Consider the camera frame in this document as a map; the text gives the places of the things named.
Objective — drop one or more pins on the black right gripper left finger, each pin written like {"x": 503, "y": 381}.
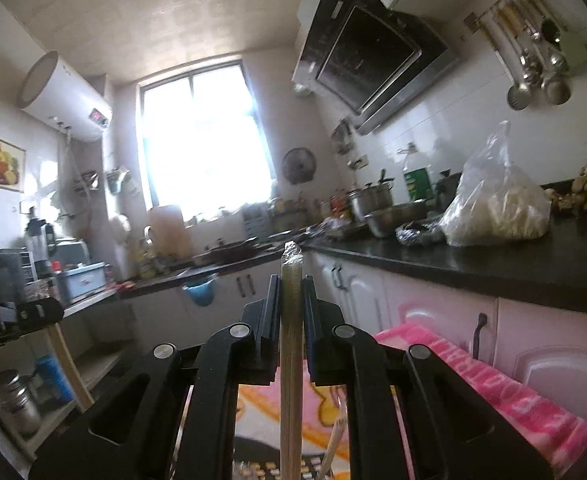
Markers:
{"x": 173, "y": 415}

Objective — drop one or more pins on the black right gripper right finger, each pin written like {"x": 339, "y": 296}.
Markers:
{"x": 410, "y": 416}

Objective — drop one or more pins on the wooden chopsticks pair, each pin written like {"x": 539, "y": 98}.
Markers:
{"x": 291, "y": 362}

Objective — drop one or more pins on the dark grey perforated utensil basket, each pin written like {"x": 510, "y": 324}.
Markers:
{"x": 254, "y": 459}

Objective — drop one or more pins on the black kitchen countertop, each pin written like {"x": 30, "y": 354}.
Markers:
{"x": 550, "y": 271}

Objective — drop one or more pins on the blue cylindrical canister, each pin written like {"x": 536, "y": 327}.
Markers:
{"x": 49, "y": 369}

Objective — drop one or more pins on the white storage box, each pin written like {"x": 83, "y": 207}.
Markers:
{"x": 76, "y": 284}

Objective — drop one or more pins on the metal lidded jar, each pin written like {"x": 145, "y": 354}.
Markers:
{"x": 17, "y": 401}

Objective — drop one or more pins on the blue plastic hanging bin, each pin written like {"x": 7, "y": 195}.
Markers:
{"x": 202, "y": 292}

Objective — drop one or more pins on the pink orange cartoon blanket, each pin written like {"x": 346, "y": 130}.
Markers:
{"x": 560, "y": 436}

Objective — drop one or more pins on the steel cooking pot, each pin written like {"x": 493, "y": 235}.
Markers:
{"x": 370, "y": 198}

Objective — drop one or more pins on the white water heater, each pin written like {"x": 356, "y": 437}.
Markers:
{"x": 58, "y": 96}

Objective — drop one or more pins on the plastic bag of food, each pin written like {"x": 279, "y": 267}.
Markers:
{"x": 495, "y": 202}

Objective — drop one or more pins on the green label oil bottle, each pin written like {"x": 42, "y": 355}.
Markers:
{"x": 417, "y": 173}

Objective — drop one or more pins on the black range hood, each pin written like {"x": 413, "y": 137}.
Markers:
{"x": 374, "y": 60}

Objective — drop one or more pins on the hanging utensil rack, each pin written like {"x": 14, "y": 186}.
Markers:
{"x": 537, "y": 50}

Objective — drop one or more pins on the fruit picture on wall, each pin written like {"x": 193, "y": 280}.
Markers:
{"x": 12, "y": 167}

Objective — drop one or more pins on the round wall fan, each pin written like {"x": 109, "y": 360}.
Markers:
{"x": 299, "y": 166}

